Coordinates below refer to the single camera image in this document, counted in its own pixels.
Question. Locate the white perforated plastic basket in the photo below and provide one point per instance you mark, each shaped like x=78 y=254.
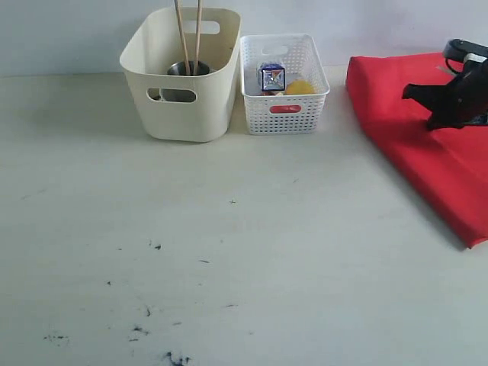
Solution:
x=299 y=56

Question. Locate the stainless steel cup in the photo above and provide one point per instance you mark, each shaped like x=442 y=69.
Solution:
x=181 y=69

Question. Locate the cream plastic storage bin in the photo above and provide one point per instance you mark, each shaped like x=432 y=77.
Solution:
x=155 y=47

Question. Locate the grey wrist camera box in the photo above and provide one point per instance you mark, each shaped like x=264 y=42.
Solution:
x=459 y=50

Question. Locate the red toy sausage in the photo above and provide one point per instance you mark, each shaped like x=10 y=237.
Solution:
x=285 y=109

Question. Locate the brown wooden plate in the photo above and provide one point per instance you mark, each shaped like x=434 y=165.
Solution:
x=154 y=94

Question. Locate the red tablecloth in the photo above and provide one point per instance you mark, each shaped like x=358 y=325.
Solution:
x=448 y=167

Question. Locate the wooden chopstick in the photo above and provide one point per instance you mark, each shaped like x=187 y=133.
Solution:
x=182 y=37
x=197 y=37

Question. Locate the blue white milk carton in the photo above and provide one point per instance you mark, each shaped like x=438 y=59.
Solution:
x=272 y=77

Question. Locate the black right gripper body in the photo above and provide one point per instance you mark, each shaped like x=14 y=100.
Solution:
x=467 y=96

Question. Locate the white ceramic bowl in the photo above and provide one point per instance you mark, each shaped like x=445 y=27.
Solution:
x=161 y=95

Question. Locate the yellow lemon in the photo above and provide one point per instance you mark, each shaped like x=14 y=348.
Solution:
x=300 y=87

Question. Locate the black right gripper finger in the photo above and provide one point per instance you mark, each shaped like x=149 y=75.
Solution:
x=444 y=119
x=435 y=98

